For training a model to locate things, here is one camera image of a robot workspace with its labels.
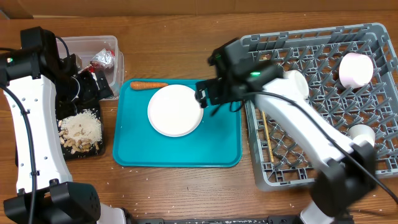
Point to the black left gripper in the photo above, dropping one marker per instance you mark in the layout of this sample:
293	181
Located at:
92	94

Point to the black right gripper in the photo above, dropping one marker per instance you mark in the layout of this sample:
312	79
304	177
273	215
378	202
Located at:
216	86

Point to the red foil snack wrapper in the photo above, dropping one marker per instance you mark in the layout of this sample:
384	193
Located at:
104	59

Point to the orange carrot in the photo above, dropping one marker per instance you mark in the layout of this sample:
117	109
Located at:
138	85

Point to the rice and meat leftovers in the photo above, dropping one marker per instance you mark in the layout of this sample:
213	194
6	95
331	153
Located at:
81	130

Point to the pink plate with food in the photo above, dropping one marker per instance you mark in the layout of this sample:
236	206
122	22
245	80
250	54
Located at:
174	111

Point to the wooden chopstick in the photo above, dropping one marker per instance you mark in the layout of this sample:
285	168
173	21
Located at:
270	153

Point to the white bowl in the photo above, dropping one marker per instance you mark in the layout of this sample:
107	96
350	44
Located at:
298	79

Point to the small white cup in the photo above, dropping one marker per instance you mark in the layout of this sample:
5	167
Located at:
360	133

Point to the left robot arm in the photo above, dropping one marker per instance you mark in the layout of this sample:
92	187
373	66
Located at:
42	89

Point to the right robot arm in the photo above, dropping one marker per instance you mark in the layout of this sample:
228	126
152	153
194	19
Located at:
346	170

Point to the grey dishwasher rack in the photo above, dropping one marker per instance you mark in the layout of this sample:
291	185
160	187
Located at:
317	54

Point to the clear plastic bin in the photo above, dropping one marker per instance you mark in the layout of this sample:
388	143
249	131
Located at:
86	47

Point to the black bin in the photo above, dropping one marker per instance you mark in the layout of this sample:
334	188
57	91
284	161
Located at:
93	149

